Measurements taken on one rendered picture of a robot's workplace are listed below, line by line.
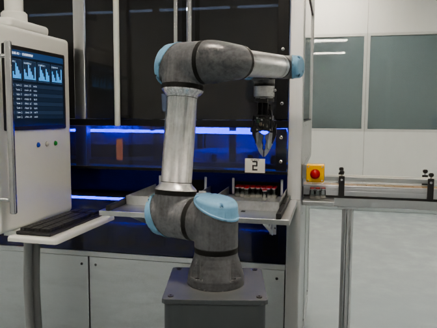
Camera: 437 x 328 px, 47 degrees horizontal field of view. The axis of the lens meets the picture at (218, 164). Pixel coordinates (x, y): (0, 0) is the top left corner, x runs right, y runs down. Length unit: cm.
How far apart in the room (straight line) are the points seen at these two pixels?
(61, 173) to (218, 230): 112
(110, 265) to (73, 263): 19
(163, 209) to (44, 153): 90
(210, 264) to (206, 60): 52
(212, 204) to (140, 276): 114
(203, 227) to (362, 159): 552
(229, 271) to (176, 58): 57
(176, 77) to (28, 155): 88
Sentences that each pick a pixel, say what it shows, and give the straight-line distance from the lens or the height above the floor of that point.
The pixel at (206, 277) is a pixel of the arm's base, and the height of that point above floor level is 82.
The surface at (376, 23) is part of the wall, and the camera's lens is 681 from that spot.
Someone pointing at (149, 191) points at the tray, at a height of 89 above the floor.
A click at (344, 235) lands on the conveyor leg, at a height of 71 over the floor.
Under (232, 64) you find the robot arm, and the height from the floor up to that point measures 137.
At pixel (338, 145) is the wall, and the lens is 670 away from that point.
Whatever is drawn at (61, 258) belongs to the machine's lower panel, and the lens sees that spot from 251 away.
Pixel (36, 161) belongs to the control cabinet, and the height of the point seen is 105.
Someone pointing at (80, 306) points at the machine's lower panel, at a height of 34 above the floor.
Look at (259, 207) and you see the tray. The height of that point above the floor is 89.
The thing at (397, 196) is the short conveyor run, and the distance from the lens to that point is 224.
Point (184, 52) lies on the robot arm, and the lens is 137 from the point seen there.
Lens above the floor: 124
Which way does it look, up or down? 6 degrees down
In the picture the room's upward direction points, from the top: straight up
